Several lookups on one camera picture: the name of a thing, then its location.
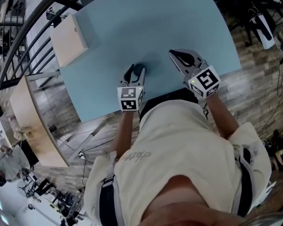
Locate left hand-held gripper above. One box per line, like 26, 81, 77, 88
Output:
117, 64, 148, 113

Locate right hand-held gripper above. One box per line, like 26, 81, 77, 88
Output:
168, 48, 221, 100

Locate person's right forearm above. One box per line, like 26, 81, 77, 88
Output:
205, 93, 240, 140

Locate person's left forearm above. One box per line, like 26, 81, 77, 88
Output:
111, 109, 135, 160

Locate person's black trousers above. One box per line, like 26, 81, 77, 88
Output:
138, 87, 199, 122

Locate flat white box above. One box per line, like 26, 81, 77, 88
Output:
50, 13, 89, 68

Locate person's cream shirt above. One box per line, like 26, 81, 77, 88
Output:
83, 101, 273, 226

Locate grey metal table leg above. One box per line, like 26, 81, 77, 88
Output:
58, 123, 102, 162

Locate white and black device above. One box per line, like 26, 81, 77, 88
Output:
249, 13, 276, 49

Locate curved wooden counter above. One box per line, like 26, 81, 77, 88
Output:
9, 75, 69, 168

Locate black metal railing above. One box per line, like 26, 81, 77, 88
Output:
0, 0, 85, 93

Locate black bag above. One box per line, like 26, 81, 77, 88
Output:
268, 129, 283, 172

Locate person's face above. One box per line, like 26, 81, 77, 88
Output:
141, 175, 252, 226

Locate cluttered equipment stand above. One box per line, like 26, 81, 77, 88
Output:
17, 172, 86, 223

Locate black cable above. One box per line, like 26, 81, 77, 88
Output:
259, 57, 283, 133

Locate black shoulder strap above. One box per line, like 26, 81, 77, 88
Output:
235, 147, 254, 218
99, 175, 120, 226

